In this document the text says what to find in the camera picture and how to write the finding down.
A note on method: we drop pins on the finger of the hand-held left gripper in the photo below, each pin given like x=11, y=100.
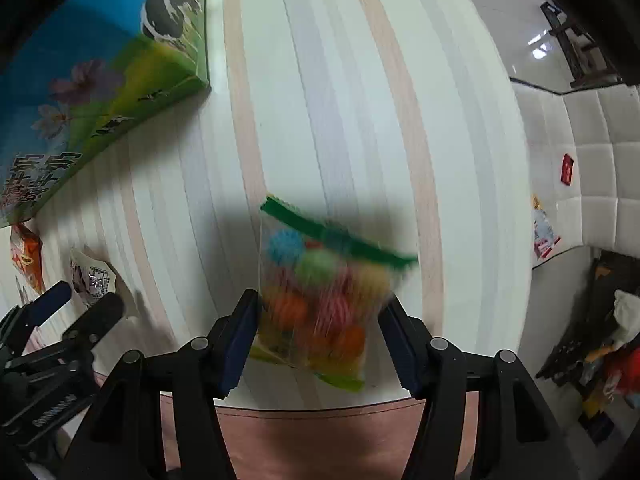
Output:
x=102, y=312
x=50, y=301

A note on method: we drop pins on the pink and white packet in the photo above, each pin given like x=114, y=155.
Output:
x=544, y=235

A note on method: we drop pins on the printed cardboard box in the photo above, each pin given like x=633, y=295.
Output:
x=85, y=45

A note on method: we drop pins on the striped pink cat tablecloth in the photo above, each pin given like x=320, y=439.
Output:
x=350, y=110

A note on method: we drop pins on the red bag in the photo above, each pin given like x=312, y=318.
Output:
x=620, y=375

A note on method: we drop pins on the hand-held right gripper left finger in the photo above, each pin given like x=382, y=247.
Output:
x=240, y=347

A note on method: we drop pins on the small red packet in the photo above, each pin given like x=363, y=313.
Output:
x=567, y=169

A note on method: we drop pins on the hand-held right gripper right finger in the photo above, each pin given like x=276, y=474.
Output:
x=402, y=355

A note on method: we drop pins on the dark wooden chair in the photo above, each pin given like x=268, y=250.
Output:
x=575, y=45

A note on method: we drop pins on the orange panda snack packet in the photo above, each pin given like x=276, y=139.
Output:
x=29, y=260

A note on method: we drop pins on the white goose plush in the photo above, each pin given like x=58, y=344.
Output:
x=625, y=312

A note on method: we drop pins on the large white padded chair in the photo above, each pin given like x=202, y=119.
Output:
x=600, y=185

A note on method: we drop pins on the clear bag of colourful balls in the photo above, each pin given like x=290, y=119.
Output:
x=320, y=305

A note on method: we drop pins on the small white silver snack packet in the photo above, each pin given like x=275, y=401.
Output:
x=94, y=277

